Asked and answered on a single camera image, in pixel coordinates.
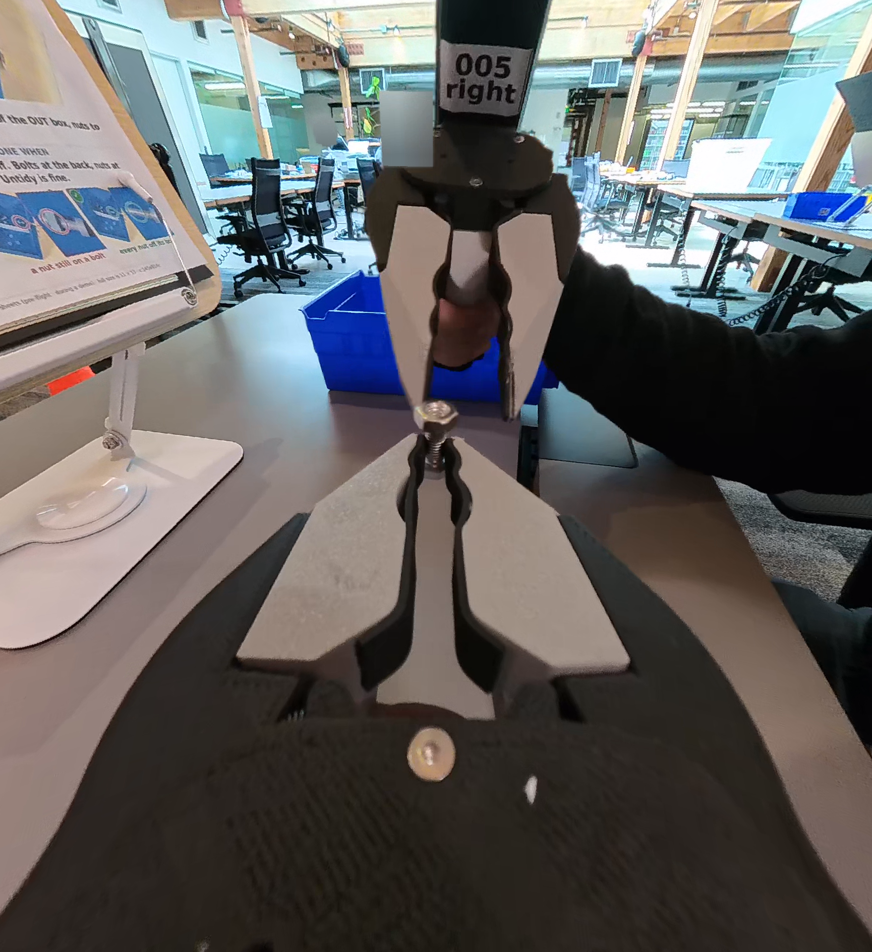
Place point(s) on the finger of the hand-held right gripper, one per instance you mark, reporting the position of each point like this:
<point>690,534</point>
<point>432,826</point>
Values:
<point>410,297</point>
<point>536,297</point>

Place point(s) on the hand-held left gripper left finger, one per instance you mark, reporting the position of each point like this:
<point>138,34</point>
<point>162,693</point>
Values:
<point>331,580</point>

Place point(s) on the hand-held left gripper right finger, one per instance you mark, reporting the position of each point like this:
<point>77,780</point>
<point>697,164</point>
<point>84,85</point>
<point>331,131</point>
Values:
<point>540,587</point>

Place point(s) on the blue plastic bin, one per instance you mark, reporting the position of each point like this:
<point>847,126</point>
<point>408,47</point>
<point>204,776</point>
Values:
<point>815,207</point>
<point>346,335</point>

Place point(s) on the silver hex nut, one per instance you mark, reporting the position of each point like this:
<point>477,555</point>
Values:
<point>438,416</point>

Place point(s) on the person's right forearm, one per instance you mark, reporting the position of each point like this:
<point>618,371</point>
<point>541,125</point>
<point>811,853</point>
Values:
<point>703,387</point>

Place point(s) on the person's right hand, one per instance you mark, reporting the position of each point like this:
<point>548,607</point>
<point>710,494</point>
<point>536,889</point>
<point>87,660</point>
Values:
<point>465,331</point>

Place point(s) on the black office chair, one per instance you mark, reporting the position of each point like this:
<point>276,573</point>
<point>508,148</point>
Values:
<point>268,216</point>
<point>324,201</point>

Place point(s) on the green paper decoration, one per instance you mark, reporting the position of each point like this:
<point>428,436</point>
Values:
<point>373,82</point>

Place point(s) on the dark grey desk pad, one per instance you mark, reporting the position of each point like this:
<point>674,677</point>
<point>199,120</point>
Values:
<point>584,435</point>

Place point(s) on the white metal stand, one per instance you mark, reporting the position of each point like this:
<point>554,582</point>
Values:
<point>183,476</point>

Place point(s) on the wooden display board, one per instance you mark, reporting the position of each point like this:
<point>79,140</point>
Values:
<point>211,282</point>

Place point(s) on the metal page holder clip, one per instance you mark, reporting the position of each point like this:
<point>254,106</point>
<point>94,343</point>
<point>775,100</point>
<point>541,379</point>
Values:
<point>189,296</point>

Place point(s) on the wooden office desk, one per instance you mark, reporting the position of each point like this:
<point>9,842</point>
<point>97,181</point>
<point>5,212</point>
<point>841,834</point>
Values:
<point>740,210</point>

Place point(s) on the white panel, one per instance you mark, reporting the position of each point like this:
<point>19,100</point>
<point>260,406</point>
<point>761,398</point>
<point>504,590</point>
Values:
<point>726,167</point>

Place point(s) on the person's legs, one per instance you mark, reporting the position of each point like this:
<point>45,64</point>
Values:
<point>852,654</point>

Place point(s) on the person's black chair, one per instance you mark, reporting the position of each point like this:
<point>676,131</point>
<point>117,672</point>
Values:
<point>852,509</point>

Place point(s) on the printed instruction sheet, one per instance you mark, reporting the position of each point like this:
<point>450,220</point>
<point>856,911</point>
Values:
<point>71,149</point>

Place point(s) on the wall air vent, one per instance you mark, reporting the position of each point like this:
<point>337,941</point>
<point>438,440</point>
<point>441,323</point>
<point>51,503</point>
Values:
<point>606,74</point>

